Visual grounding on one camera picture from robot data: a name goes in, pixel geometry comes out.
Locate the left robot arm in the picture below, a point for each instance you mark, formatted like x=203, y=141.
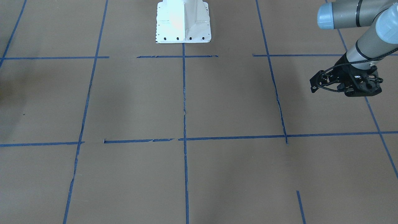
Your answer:
x=378, y=19

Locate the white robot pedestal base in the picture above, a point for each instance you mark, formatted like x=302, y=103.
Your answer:
x=183, y=21

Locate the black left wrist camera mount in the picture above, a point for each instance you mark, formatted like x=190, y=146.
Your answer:
x=347, y=79

